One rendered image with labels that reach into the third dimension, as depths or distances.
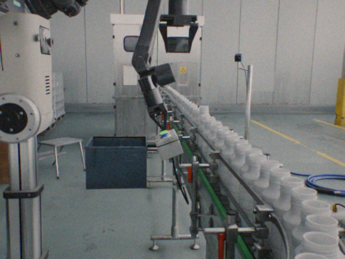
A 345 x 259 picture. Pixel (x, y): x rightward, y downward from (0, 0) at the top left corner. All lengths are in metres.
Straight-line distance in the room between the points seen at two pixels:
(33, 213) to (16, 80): 0.45
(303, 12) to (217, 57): 2.74
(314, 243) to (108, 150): 1.64
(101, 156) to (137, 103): 4.25
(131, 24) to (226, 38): 6.09
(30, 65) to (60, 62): 10.65
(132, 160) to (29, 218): 0.75
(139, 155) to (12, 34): 0.98
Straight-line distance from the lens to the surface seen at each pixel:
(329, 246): 0.48
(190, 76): 6.28
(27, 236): 1.48
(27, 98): 1.32
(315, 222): 0.57
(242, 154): 0.98
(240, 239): 0.88
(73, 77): 11.90
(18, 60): 1.30
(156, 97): 1.41
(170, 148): 1.36
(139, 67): 1.41
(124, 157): 2.04
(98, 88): 11.82
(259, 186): 0.82
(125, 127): 6.31
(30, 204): 1.44
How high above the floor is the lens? 1.35
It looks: 9 degrees down
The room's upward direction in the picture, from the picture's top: 1 degrees clockwise
